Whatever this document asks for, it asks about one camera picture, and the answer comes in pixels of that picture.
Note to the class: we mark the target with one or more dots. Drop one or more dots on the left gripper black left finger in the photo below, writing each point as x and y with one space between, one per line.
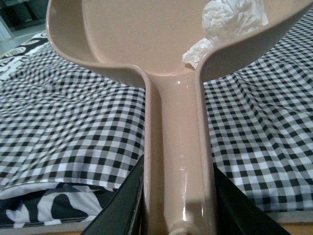
122 215

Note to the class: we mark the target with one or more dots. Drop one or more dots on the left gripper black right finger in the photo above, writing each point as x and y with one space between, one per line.
237 214

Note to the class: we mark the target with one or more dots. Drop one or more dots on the small white tissue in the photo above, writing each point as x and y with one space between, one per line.
197 51

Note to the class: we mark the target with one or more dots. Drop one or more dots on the beige plastic dustpan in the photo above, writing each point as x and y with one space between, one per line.
140 43

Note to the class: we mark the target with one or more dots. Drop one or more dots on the large white tissue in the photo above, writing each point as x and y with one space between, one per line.
226 19

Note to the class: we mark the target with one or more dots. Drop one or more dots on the black white patterned blanket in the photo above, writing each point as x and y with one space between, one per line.
49 203

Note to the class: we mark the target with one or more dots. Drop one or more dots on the black white checkered bedsheet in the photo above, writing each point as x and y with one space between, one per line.
260 122

